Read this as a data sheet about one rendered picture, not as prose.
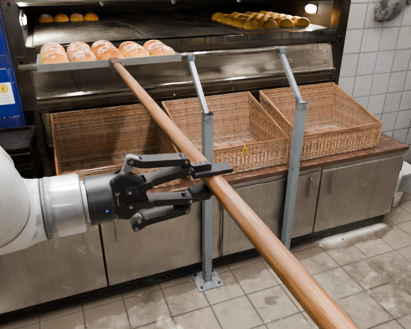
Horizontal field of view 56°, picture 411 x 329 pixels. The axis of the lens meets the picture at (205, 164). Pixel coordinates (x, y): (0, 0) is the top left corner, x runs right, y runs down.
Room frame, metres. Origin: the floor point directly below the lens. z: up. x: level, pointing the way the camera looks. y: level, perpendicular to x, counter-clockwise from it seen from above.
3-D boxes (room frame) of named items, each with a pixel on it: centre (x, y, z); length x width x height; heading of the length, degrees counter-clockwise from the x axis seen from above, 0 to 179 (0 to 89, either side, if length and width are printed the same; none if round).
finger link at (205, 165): (0.56, 0.02, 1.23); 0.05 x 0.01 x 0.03; 111
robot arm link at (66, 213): (0.49, 0.21, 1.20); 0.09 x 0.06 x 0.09; 21
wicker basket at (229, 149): (1.98, -0.09, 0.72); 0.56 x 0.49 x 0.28; 112
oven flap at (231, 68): (2.22, 0.02, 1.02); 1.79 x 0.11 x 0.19; 111
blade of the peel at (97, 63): (1.68, 0.42, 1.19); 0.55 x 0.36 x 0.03; 111
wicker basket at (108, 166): (1.76, 0.46, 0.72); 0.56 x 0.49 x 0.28; 110
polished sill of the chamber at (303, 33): (2.25, 0.03, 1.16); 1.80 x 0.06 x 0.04; 111
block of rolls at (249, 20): (2.84, -0.37, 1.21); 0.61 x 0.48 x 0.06; 21
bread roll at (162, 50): (1.63, 0.17, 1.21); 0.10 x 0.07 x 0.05; 108
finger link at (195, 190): (0.57, -0.01, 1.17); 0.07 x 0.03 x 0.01; 111
